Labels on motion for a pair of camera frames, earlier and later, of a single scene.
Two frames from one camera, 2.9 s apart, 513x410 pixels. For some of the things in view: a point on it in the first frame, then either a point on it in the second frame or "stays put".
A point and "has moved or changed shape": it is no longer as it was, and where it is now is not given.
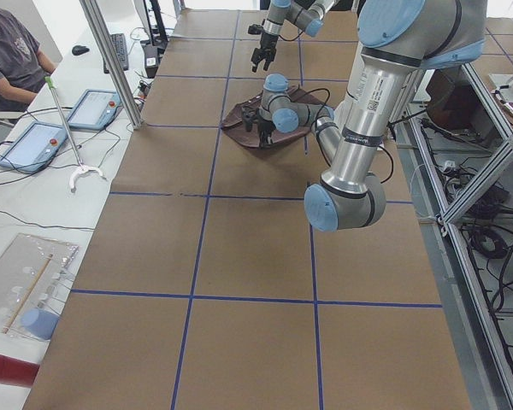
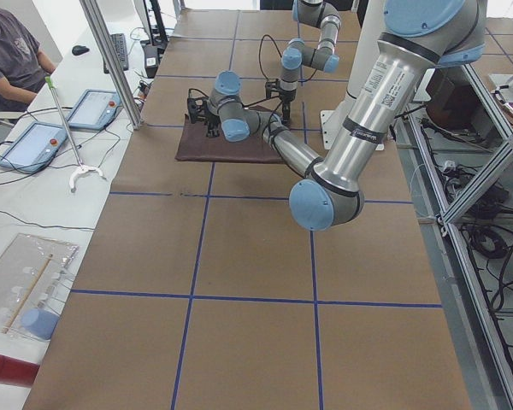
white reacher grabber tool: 81,167 stays put
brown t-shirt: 236,125 has moved or changed shape
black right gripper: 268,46 -> 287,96
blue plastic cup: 40,324 stays put
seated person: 14,67 stays put
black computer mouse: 79,49 stays put
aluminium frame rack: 466,168 stays put
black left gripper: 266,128 -> 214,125
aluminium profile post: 94,17 stays put
